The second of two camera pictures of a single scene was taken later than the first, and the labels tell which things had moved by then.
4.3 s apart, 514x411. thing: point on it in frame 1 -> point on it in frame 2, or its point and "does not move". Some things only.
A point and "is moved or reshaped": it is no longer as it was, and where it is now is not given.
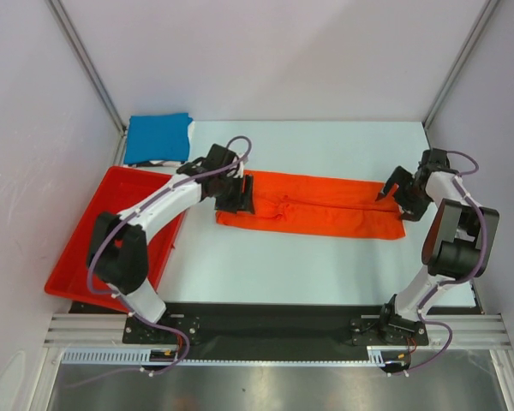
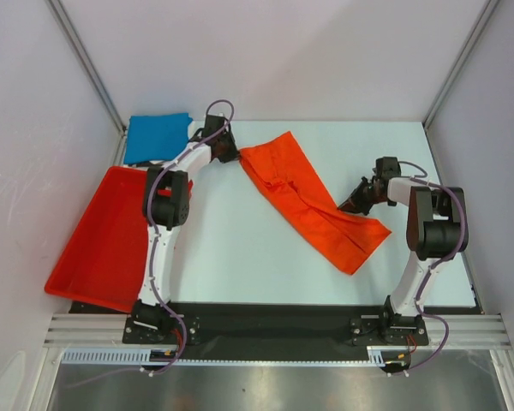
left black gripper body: x=229 y=196 -> x=228 y=150
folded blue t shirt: x=158 y=137 does not move
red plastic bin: x=116 y=188 does not move
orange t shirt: x=322 y=205 is moved or reshaped
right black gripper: x=401 y=176 -> x=354 y=203
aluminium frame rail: x=470 y=330 does not move
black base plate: x=268 y=328 does not move
